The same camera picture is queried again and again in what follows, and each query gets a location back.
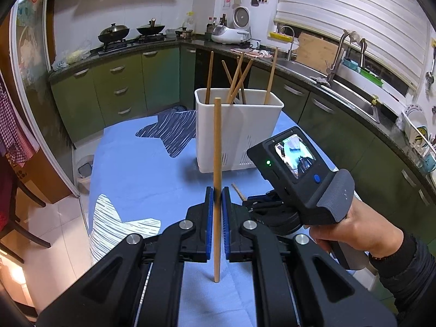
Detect dark red garment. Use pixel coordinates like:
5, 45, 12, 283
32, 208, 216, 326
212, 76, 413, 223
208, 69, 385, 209
0, 163, 14, 232

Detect light wooden chopstick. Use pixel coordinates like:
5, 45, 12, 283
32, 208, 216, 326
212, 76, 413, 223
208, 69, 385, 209
213, 97, 223, 284
264, 47, 279, 105
231, 183, 247, 202

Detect metal hanging ladle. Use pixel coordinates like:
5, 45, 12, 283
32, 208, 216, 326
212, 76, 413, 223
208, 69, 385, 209
426, 46, 436, 86

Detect stainless steel sink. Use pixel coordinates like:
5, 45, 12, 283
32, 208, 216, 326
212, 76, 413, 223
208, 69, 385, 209
283, 59, 380, 123

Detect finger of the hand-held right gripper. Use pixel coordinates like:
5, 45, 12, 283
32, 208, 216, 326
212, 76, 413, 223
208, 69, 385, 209
242, 200, 285, 213
246, 191, 285, 202

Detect person's right forearm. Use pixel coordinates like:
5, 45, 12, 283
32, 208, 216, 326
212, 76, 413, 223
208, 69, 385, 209
368, 232, 436, 317

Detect black wok with lid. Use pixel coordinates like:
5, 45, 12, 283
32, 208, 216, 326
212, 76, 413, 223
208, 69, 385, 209
98, 23, 131, 43

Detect black wok with wooden knob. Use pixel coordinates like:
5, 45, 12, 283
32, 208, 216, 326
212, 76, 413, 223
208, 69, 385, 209
136, 18, 166, 36

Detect white rice cooker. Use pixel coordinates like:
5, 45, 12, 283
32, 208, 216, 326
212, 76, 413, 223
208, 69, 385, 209
211, 25, 250, 45

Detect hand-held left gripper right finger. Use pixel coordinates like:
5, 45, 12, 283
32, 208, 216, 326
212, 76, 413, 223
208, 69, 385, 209
221, 187, 397, 327

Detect white trash bin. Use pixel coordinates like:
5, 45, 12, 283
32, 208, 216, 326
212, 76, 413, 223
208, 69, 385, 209
77, 155, 95, 195

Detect white window blind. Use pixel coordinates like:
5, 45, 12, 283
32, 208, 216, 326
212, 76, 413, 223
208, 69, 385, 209
274, 0, 431, 91

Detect green plastic tray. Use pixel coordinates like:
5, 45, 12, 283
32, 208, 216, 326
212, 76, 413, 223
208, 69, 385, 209
360, 69, 384, 86

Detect tall metal sink faucet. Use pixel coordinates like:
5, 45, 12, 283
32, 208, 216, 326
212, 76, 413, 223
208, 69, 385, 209
326, 30, 367, 82

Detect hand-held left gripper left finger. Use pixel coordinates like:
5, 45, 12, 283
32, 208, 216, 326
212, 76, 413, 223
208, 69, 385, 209
36, 186, 215, 327

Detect dark wooden chair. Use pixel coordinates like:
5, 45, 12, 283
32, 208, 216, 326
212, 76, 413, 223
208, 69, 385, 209
0, 157, 52, 263

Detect white plastic utensil holder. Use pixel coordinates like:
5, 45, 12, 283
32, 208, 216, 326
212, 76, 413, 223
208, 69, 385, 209
194, 88, 285, 174

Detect patterned plate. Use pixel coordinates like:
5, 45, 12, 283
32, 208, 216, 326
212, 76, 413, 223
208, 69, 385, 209
402, 104, 430, 147

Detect red checkered cloth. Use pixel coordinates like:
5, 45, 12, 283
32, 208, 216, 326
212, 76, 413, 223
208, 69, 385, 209
0, 75, 36, 167

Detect dark wooden chopstick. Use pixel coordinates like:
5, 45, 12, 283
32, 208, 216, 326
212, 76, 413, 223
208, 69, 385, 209
226, 52, 245, 105
221, 60, 235, 92
232, 59, 254, 105
237, 65, 247, 105

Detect small curved metal faucet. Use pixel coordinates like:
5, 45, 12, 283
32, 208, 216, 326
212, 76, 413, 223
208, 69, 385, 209
279, 25, 295, 62

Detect wooden cutting board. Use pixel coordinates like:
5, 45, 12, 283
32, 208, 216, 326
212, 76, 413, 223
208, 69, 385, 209
297, 32, 341, 65

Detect green kitchen cabinets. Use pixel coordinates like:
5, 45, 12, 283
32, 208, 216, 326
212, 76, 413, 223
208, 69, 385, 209
49, 46, 436, 314

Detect black gas stove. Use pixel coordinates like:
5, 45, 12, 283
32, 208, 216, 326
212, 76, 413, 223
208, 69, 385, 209
99, 36, 171, 53

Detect person's right hand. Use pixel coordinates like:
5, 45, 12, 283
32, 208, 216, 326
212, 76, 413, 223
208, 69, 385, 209
307, 198, 406, 261

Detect plastic bag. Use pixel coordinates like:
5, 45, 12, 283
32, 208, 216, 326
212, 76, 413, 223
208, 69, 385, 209
53, 41, 91, 69

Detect blue star print tablecloth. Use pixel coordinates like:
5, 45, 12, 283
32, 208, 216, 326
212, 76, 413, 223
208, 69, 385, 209
88, 107, 379, 327

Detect pink cloth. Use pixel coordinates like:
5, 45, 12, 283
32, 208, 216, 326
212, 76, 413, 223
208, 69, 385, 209
232, 48, 273, 58

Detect glass sliding door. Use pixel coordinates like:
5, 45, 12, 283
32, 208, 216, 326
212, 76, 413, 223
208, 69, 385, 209
8, 0, 82, 198

